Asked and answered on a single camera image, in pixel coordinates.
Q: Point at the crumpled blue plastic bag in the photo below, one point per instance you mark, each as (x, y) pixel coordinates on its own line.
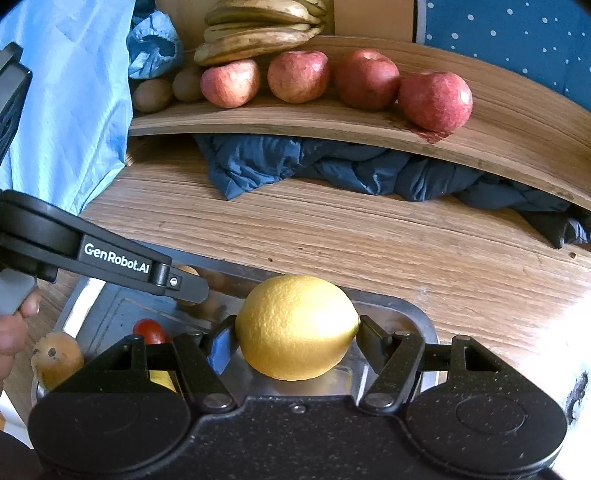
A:
(154, 41)

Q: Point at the light blue garment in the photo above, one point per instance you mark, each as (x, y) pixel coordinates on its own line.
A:
(69, 92)

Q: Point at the pine wood panel board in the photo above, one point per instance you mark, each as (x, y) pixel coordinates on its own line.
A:
(369, 21)

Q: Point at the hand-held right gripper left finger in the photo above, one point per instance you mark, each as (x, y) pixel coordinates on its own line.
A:
(224, 346)

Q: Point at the pale red apple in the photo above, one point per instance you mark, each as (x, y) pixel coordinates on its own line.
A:
(298, 76)
(230, 84)

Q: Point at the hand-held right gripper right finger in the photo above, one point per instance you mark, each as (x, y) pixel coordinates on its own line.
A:
(374, 346)

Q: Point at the brown kiwi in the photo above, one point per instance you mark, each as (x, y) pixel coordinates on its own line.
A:
(152, 96)
(187, 84)

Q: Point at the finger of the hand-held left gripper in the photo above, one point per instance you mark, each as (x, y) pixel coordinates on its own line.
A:
(191, 290)

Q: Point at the rectangular metal tray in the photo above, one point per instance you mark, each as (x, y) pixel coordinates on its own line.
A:
(115, 302)

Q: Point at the wooden desk shelf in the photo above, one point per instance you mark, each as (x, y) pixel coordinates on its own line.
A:
(323, 120)

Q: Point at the yellow lemon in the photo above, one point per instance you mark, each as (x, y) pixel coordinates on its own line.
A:
(295, 327)

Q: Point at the person's left hand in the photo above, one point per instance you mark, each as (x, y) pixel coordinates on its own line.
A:
(11, 334)

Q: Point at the dark red apple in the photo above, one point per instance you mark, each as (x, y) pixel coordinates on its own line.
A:
(434, 101)
(367, 78)

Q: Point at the dark blue jacket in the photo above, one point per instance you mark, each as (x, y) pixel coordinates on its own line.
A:
(277, 166)

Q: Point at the striped pepino melon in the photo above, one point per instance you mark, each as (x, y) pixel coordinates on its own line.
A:
(57, 360)

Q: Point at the red cherry tomato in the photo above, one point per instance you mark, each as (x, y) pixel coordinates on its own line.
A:
(147, 330)

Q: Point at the bunch of ripe bananas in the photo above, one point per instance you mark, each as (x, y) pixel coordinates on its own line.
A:
(249, 44)

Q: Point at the blue white dotted fabric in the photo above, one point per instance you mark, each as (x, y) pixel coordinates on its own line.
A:
(508, 41)

